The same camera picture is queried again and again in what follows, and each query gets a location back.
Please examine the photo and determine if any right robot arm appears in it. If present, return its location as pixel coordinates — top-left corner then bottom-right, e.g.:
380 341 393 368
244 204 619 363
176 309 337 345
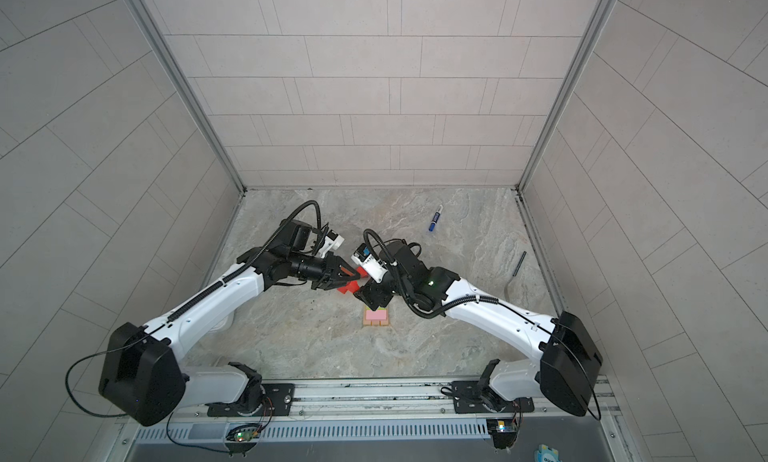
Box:
352 240 603 417

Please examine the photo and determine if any pink rectangular block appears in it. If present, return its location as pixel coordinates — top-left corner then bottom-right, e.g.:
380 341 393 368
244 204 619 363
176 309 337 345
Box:
364 309 388 322

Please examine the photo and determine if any dark grey pen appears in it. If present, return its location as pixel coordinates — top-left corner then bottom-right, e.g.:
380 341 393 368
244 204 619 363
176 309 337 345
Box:
512 251 527 278

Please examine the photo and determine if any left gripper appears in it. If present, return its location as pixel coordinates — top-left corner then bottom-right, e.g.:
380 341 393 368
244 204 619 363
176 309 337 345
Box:
287 252 361 290

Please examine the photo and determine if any right circuit board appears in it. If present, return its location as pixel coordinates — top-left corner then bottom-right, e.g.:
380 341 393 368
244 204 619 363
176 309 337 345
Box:
486 419 520 450

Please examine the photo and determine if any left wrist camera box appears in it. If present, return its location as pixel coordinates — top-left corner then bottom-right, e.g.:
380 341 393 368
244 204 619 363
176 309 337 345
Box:
315 231 344 259

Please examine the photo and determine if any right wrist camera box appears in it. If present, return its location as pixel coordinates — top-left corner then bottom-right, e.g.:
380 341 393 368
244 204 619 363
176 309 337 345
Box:
352 243 388 283

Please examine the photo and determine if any left circuit board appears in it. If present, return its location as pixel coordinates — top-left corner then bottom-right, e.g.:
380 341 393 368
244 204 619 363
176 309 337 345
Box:
225 423 264 444

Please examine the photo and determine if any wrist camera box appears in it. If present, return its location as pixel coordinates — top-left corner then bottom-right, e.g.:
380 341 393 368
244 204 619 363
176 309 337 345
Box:
352 243 388 283
315 231 344 259

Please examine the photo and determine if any light blue object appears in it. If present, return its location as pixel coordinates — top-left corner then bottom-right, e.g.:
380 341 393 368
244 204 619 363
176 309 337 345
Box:
534 444 561 462

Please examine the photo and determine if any red arch block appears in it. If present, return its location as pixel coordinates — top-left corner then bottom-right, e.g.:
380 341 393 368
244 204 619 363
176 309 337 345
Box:
337 266 370 296

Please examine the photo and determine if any circuit board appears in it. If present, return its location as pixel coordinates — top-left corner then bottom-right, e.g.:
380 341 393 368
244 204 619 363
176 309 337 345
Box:
225 423 264 444
486 419 520 450

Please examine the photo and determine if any aluminium mounting rail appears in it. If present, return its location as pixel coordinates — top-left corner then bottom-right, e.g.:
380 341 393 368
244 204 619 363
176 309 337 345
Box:
116 374 622 424

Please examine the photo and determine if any blue marker pen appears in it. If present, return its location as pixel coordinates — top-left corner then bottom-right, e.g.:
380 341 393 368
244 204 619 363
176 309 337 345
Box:
428 205 443 232

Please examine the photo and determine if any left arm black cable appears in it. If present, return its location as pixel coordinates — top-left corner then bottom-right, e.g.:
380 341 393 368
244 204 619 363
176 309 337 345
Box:
64 341 151 419

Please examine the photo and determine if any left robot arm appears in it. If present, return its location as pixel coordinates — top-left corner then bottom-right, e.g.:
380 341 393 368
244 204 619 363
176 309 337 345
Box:
98 221 360 426

